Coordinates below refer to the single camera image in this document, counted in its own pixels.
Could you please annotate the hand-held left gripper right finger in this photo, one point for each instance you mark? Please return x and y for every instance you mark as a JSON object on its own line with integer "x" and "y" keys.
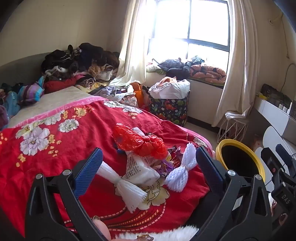
{"x": 208, "y": 169}

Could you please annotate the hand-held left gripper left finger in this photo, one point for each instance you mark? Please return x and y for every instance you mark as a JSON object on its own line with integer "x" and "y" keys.
{"x": 89, "y": 169}

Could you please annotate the yellow-rimmed black trash bin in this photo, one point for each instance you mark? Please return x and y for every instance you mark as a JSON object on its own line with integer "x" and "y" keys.
{"x": 233, "y": 157}

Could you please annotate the white foam fruit net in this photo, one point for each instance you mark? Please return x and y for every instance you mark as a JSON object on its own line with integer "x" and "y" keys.
{"x": 178, "y": 178}
{"x": 129, "y": 192}

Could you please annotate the purple snack packet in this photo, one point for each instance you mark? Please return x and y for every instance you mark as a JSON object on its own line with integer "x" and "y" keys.
{"x": 165, "y": 169}

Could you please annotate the white printed plastic wrapper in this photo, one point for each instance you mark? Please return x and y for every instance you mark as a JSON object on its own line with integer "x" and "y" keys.
{"x": 141, "y": 171}

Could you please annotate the red plastic bag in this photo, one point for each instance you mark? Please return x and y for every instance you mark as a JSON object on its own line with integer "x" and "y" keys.
{"x": 138, "y": 142}

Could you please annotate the person's right hand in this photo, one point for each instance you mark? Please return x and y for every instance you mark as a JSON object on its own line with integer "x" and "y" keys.
{"x": 274, "y": 205}

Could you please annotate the person's left hand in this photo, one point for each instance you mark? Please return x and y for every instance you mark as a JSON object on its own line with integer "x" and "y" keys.
{"x": 101, "y": 228}

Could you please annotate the red floral blanket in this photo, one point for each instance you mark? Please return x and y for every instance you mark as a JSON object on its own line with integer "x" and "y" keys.
{"x": 69, "y": 148}

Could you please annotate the white rounded cabinet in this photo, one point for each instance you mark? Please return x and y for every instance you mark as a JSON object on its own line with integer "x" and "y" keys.
{"x": 272, "y": 134}

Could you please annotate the dinosaur-print laundry basket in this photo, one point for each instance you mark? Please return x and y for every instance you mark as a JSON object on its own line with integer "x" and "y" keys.
{"x": 168, "y": 109}

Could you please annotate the beige bed sheet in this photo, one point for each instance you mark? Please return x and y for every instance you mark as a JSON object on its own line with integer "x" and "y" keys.
{"x": 57, "y": 102}

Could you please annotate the pink floral fabric bag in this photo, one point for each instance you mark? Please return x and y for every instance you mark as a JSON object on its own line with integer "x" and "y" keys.
{"x": 129, "y": 100}

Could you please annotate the white lavender garment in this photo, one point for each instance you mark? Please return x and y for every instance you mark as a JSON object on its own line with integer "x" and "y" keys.
{"x": 111, "y": 92}

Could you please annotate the white plastic bag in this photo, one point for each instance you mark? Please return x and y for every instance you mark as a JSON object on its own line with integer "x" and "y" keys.
{"x": 171, "y": 91}

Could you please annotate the brown beige patterned blanket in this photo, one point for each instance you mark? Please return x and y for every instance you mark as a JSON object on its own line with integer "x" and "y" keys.
{"x": 89, "y": 82}

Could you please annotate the white desk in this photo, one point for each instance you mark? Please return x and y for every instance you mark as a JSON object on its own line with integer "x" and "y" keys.
{"x": 272, "y": 109}

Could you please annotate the dark red cloth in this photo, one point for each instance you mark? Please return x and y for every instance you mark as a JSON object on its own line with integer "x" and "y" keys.
{"x": 57, "y": 85}

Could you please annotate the orange bag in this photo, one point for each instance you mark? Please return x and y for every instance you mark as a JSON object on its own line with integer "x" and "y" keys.
{"x": 138, "y": 92}

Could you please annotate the orange patterned quilt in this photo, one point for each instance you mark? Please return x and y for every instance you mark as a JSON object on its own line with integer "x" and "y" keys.
{"x": 208, "y": 73}

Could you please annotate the purple blue striped cloth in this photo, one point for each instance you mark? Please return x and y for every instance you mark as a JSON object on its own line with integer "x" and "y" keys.
{"x": 32, "y": 91}

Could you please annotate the camouflage bag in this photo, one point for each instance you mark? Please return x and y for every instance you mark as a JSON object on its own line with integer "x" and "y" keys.
{"x": 275, "y": 93}

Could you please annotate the purple fuzzy cloth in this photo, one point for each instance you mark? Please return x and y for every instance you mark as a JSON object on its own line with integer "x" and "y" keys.
{"x": 3, "y": 115}

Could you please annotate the blue patterned cloth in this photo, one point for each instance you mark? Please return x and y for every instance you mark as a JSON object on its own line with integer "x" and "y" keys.
{"x": 11, "y": 104}

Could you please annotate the cream curtain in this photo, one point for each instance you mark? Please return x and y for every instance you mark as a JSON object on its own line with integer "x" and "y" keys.
{"x": 134, "y": 46}
{"x": 240, "y": 69}

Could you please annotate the dark jacket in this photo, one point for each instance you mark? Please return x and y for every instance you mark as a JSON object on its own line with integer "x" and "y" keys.
{"x": 173, "y": 66}

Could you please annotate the pile of dark clothes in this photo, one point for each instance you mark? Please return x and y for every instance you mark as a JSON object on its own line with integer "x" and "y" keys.
{"x": 69, "y": 58}

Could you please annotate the green white cloth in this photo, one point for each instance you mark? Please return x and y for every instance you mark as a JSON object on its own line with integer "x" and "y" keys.
{"x": 152, "y": 68}

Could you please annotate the grey bed headboard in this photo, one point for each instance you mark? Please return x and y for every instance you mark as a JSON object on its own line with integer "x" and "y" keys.
{"x": 23, "y": 67}

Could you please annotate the window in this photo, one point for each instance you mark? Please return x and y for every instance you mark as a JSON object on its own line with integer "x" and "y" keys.
{"x": 208, "y": 23}

